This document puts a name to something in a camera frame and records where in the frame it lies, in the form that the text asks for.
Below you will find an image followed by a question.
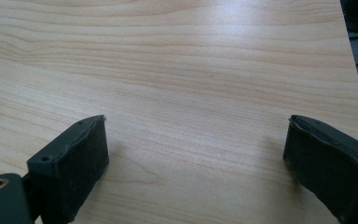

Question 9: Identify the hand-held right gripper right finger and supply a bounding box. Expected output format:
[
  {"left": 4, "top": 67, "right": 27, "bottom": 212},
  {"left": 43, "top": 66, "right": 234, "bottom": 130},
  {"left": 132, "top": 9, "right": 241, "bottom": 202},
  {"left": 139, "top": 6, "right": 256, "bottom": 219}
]
[{"left": 282, "top": 114, "right": 358, "bottom": 224}]

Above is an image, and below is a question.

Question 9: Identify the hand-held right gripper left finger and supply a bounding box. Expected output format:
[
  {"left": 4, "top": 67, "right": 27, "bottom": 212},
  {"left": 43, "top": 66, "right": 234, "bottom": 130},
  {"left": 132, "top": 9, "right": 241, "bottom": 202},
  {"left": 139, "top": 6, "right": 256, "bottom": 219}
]
[{"left": 26, "top": 114, "right": 110, "bottom": 224}]

